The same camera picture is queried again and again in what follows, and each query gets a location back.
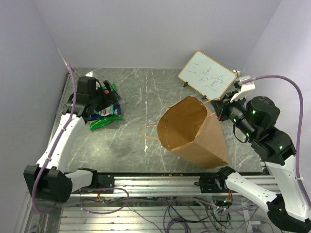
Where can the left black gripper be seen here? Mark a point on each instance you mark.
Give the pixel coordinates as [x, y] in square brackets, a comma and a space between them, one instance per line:
[112, 95]

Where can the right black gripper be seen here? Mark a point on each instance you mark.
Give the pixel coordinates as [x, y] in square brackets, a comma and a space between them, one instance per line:
[219, 105]

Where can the blue Kettle vinegar chips bag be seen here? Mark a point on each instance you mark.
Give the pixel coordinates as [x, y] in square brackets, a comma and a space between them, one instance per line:
[117, 111]

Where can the green Chuba chips bag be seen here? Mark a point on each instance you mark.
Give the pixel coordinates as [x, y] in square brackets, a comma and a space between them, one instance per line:
[96, 124]

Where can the brown paper bag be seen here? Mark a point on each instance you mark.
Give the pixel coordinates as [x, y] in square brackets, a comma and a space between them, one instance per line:
[193, 132]

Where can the Fox's mint blossom candy bag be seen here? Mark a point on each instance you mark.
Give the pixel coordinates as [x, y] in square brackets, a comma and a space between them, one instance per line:
[106, 112]

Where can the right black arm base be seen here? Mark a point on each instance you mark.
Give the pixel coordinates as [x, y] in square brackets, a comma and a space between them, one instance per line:
[215, 182]

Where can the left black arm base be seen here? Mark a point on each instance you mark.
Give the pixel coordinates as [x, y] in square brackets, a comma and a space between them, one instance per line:
[103, 181]

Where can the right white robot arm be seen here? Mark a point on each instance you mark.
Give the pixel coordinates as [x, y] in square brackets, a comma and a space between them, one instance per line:
[288, 209]

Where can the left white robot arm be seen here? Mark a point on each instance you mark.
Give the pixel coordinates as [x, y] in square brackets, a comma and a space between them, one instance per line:
[55, 157]

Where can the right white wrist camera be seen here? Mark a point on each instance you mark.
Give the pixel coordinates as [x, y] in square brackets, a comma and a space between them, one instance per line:
[245, 87]

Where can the small whiteboard wooden frame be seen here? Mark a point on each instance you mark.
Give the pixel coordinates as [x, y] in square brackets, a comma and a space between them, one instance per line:
[208, 77]

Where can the aluminium frame rail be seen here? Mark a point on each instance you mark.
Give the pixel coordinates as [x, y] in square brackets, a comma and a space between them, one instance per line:
[150, 187]

